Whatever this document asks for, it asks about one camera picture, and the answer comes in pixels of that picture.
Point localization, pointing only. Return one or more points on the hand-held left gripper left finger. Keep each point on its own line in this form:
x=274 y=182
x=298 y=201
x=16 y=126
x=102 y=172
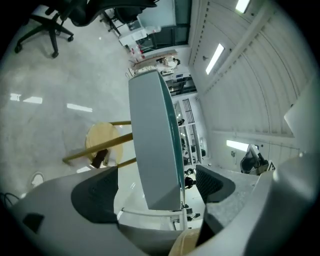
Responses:
x=62 y=225

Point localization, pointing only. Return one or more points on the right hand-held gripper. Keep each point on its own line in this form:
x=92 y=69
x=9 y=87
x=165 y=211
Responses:
x=252 y=162

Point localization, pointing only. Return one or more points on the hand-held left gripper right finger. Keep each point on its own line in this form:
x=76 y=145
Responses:
x=250 y=207

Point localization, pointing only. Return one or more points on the light blue square board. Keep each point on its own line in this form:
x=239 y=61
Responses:
x=152 y=140

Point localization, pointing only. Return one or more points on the round wooden table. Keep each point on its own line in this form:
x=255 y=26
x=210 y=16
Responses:
x=100 y=135

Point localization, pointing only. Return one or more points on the ceiling light panel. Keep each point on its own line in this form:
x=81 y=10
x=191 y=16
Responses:
x=237 y=145
x=215 y=58
x=242 y=5

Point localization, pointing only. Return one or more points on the person's left white shoe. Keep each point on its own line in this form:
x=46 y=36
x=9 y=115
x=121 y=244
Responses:
x=37 y=179

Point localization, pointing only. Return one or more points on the white shelving unit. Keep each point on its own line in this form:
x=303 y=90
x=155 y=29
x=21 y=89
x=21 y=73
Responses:
x=197 y=130

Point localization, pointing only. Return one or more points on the person's mustard shirt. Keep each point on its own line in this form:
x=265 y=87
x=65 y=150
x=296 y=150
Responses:
x=185 y=243

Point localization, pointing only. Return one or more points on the dark brown rectangular object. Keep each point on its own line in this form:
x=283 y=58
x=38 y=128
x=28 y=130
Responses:
x=100 y=158

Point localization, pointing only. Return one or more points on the black metal railing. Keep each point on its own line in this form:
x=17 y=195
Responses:
x=188 y=110

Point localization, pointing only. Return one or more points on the white rectangular table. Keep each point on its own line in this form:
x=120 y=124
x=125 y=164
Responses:
x=160 y=215

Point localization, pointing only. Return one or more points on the wooden coat stand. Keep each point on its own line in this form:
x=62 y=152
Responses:
x=152 y=57

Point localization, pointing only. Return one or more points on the cluster of clear water jugs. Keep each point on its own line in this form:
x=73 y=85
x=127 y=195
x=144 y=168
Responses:
x=142 y=50

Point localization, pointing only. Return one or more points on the black office chair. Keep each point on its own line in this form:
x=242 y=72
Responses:
x=125 y=15
x=82 y=12

